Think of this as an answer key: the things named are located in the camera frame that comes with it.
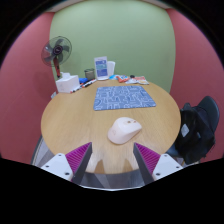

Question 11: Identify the white and orange snack packet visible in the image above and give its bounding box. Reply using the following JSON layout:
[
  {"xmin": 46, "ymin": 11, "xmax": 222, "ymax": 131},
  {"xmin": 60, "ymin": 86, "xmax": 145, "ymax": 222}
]
[{"xmin": 125, "ymin": 75, "xmax": 150, "ymax": 86}]

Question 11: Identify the blue patterned mouse pad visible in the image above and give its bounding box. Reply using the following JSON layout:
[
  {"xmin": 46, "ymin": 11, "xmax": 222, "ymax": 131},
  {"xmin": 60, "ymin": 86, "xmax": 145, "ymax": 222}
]
[{"xmin": 92, "ymin": 85, "xmax": 157, "ymax": 112}]

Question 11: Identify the blank white acrylic stand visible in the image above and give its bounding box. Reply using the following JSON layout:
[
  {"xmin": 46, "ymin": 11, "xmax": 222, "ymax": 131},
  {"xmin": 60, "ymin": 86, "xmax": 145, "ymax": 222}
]
[{"xmin": 107, "ymin": 60, "xmax": 116, "ymax": 79}]

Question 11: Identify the black whiteboard marker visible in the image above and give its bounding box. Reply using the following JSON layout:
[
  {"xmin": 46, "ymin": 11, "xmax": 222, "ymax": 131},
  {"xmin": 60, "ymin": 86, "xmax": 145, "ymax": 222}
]
[{"xmin": 81, "ymin": 78, "xmax": 98, "ymax": 89}]

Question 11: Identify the white tissue box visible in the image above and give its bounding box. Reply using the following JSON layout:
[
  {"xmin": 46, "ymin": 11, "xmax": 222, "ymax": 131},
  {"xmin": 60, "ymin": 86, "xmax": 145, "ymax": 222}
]
[{"xmin": 55, "ymin": 72, "xmax": 81, "ymax": 94}]

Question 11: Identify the black backpack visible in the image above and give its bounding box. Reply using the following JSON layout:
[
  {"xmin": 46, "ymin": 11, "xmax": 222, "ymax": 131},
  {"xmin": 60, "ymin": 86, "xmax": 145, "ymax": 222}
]
[{"xmin": 173, "ymin": 102, "xmax": 216, "ymax": 165}]

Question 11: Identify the blue-printed acrylic sign stand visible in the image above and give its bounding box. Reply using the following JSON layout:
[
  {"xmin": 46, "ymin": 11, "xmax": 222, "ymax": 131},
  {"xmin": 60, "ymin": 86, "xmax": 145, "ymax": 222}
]
[{"xmin": 94, "ymin": 55, "xmax": 110, "ymax": 81}]

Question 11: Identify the black standing fan, red pole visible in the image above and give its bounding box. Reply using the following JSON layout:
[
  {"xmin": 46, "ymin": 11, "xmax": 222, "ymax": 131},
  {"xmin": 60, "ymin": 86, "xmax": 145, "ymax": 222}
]
[{"xmin": 41, "ymin": 35, "xmax": 73, "ymax": 79}]

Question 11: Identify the red-capped whiteboard marker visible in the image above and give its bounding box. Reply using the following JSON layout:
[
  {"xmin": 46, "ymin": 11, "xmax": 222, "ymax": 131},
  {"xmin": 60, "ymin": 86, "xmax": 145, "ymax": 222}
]
[{"xmin": 69, "ymin": 84, "xmax": 83, "ymax": 94}]

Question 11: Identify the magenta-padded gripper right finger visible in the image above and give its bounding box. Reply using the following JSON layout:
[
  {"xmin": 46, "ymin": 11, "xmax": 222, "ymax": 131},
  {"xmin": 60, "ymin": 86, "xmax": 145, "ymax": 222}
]
[{"xmin": 132, "ymin": 142, "xmax": 184, "ymax": 186}]

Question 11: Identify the black office chair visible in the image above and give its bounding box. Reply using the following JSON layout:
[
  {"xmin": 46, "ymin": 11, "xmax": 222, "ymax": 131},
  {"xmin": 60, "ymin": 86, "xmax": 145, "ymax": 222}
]
[{"xmin": 165, "ymin": 95, "xmax": 221, "ymax": 166}]

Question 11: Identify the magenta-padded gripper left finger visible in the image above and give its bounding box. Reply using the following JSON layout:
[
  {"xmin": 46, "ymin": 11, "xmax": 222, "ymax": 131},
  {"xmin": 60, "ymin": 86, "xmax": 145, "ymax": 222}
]
[{"xmin": 40, "ymin": 142, "xmax": 93, "ymax": 186}]

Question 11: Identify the dark mesh pen cup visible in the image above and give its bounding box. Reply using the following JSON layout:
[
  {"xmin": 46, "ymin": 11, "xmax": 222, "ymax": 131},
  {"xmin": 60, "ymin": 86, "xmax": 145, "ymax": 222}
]
[{"xmin": 84, "ymin": 68, "xmax": 96, "ymax": 81}]

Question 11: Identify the beige computer mouse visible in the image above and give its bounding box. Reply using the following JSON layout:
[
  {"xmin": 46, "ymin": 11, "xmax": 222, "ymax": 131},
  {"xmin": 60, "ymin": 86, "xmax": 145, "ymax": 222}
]
[{"xmin": 107, "ymin": 116, "xmax": 143, "ymax": 146}]

